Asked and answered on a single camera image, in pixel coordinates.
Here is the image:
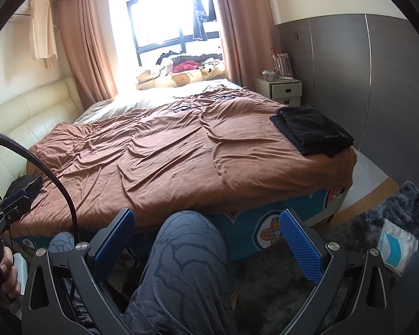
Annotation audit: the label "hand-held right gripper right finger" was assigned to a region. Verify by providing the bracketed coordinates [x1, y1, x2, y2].
[278, 209, 395, 335]

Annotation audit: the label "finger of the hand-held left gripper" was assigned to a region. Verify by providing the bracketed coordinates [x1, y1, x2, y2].
[0, 188, 33, 231]
[3, 175, 43, 201]

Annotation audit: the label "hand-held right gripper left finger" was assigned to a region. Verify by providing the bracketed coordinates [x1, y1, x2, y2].
[21, 208, 137, 335]

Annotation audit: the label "person's left hand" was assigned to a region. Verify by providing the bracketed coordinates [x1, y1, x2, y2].
[0, 247, 22, 308]

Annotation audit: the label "grey shaggy rug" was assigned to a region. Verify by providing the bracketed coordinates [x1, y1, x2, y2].
[230, 181, 419, 335]

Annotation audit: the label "blue cartoon print bedsheet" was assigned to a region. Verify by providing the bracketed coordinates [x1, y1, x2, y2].
[14, 185, 351, 262]

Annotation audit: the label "cream padded headboard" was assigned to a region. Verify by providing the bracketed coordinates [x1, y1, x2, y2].
[0, 76, 84, 196]

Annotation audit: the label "person's knee in grey trousers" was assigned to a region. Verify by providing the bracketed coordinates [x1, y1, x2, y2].
[120, 210, 236, 335]

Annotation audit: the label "brown blanket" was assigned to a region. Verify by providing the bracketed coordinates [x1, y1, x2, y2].
[10, 89, 357, 238]

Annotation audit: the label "folded black garment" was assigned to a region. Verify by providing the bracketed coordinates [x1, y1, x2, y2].
[270, 114, 355, 157]

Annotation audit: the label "white and blue plastic packet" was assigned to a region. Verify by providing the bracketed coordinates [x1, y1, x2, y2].
[376, 218, 419, 277]

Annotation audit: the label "pink curtain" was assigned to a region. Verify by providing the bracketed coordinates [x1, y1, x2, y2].
[58, 0, 117, 110]
[206, 0, 278, 89]

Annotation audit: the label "white nightstand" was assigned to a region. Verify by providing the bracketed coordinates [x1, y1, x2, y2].
[255, 78, 303, 107]

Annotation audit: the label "white hanging cloth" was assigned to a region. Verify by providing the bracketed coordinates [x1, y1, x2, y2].
[28, 0, 59, 70]

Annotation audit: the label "striped paper bag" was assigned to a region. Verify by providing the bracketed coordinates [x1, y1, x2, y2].
[273, 52, 292, 77]

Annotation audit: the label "red garment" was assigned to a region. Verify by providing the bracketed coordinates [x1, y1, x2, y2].
[172, 61, 199, 75]

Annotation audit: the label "black and white clothes pile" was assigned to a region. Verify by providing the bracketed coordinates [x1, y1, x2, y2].
[156, 52, 224, 68]

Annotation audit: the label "hanging dark clothes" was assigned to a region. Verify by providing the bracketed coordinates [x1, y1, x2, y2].
[187, 0, 217, 42]

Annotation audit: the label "black braided cable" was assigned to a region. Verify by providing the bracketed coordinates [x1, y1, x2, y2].
[0, 129, 79, 248]

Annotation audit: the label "black window frame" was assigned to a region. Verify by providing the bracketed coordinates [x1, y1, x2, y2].
[126, 0, 220, 67]

